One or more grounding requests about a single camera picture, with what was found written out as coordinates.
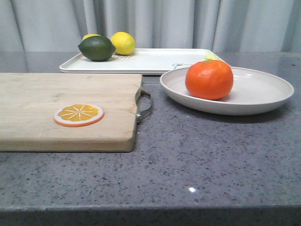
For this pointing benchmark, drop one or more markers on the beige round plate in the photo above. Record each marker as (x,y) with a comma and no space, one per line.
(253,92)

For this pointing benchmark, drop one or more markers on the green lime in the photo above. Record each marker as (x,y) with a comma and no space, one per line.
(97,48)

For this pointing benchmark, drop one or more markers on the yellow lemon behind lime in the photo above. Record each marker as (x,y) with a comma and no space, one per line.
(89,35)

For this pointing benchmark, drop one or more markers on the yellow-green plastic fork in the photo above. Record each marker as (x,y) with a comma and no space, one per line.
(208,56)

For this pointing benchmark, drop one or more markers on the white rectangular tray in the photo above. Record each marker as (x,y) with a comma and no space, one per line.
(146,61)

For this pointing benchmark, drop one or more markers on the orange slice toy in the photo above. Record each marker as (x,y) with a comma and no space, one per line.
(78,115)

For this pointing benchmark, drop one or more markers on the wooden cutting board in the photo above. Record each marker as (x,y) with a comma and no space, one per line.
(28,102)

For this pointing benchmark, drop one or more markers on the orange mandarin fruit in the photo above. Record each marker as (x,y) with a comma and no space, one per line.
(209,79)

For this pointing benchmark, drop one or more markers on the yellow lemon right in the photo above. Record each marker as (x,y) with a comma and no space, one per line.
(124,43)

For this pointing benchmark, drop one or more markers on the yellow-green plastic knife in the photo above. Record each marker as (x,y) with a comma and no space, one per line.
(215,57)

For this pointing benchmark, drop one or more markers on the grey curtain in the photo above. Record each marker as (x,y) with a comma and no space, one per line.
(218,25)

